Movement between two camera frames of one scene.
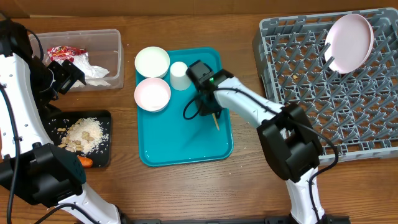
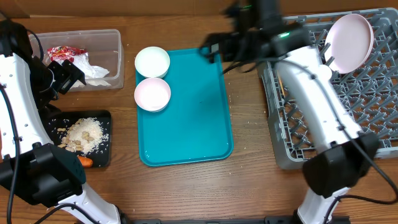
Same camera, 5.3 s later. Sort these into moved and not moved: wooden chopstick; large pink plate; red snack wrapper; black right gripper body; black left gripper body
Moved: wooden chopstick; black right gripper body
Not moved: red snack wrapper; large pink plate; black left gripper body
